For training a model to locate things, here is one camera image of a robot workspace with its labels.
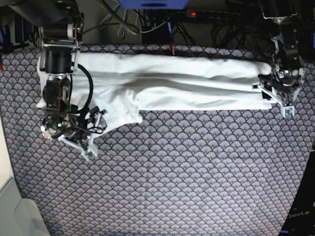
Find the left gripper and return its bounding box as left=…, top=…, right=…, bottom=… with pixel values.
left=252, top=68, right=306, bottom=118

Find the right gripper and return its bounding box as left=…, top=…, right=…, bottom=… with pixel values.
left=40, top=107, right=107, bottom=161

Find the white T-shirt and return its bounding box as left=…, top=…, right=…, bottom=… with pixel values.
left=36, top=53, right=274, bottom=135

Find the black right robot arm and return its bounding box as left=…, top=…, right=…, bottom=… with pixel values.
left=0, top=0, right=106, bottom=160

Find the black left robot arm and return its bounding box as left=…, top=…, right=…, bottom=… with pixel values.
left=257, top=0, right=305, bottom=118

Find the black power strip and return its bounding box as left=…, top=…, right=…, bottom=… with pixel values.
left=186, top=9, right=241, bottom=20

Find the red black table clamp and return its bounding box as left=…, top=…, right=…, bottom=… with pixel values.
left=170, top=45, right=176, bottom=56

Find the patterned purple tablecloth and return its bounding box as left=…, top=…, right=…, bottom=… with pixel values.
left=0, top=49, right=315, bottom=236

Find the white plastic bin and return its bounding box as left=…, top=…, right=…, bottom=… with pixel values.
left=0, top=178, right=49, bottom=236

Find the black box under table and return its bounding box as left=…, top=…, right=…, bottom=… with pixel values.
left=142, top=23, right=172, bottom=45

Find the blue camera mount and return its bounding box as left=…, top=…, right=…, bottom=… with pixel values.
left=119, top=0, right=188, bottom=10

